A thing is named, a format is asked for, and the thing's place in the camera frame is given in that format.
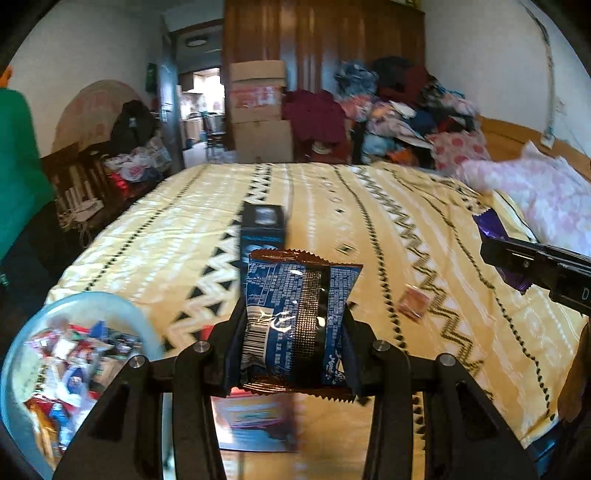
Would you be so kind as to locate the wooden headboard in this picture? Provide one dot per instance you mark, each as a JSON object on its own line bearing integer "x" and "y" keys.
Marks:
{"x": 512, "y": 134}

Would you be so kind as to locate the pink floral cloth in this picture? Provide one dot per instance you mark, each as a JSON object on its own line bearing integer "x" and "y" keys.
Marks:
{"x": 457, "y": 150}

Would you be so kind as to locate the pile of plastic bags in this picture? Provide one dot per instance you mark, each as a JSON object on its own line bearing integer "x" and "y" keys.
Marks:
{"x": 138, "y": 164}

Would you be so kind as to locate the round ceiling lamp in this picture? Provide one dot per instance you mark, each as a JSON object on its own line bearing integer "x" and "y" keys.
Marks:
{"x": 196, "y": 42}

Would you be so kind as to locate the black jacket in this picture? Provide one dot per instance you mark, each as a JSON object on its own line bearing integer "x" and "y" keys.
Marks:
{"x": 134, "y": 124}

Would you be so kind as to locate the round pink floral board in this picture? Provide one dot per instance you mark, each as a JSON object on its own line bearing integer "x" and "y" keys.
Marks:
{"x": 87, "y": 115}

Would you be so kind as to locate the light blue bowl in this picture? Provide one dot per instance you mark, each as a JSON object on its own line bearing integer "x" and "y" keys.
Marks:
{"x": 83, "y": 307}

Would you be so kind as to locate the dark wooden cabinet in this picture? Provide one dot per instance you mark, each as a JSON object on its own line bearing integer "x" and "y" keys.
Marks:
{"x": 60, "y": 170}

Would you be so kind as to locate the pile of mixed clothes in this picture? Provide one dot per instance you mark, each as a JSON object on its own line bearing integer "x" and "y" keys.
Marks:
{"x": 401, "y": 106}

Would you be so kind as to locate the green door hanging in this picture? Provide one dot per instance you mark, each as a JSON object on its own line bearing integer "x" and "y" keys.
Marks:
{"x": 150, "y": 77}

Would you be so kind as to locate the yellow patterned bedspread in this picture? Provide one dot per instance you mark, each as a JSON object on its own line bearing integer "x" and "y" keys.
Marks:
{"x": 369, "y": 221}

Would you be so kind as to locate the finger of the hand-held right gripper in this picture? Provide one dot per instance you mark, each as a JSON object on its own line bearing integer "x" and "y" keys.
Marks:
{"x": 512, "y": 258}

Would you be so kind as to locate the dark blue cookie packet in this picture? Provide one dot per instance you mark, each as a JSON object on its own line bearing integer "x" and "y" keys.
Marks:
{"x": 291, "y": 323}

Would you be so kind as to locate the red printed cardboard box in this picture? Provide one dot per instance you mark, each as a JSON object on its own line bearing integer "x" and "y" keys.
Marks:
{"x": 256, "y": 104}

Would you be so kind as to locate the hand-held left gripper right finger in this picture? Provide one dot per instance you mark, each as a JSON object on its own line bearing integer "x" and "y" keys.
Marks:
{"x": 355, "y": 364}

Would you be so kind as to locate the purple snack packet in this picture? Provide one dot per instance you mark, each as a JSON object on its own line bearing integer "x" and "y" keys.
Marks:
{"x": 489, "y": 226}

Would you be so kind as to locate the maroon clothes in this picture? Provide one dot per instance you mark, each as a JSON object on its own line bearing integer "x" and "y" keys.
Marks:
{"x": 314, "y": 115}

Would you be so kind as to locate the open room door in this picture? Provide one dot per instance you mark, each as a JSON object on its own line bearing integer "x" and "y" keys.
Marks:
{"x": 168, "y": 115}

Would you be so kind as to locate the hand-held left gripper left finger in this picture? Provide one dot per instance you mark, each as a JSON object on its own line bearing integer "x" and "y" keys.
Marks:
{"x": 231, "y": 350}

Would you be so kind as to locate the pink quilt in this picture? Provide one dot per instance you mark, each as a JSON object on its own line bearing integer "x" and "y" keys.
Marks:
{"x": 545, "y": 194}

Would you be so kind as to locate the large plain cardboard box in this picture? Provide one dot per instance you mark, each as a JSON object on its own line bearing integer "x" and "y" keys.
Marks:
{"x": 261, "y": 141}

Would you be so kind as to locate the tall black product box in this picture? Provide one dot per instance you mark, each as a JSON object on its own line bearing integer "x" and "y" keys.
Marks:
{"x": 263, "y": 230}

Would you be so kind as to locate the red and blue mask box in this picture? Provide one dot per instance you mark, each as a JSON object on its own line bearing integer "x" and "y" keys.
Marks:
{"x": 258, "y": 420}

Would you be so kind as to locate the small plain cardboard box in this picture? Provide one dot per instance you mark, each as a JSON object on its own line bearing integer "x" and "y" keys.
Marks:
{"x": 256, "y": 74}

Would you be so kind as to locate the wooden wardrobe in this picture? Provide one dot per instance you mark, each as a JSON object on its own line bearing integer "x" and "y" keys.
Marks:
{"x": 323, "y": 37}

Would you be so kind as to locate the pile of snack packets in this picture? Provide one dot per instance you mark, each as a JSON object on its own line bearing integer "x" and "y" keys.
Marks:
{"x": 69, "y": 360}

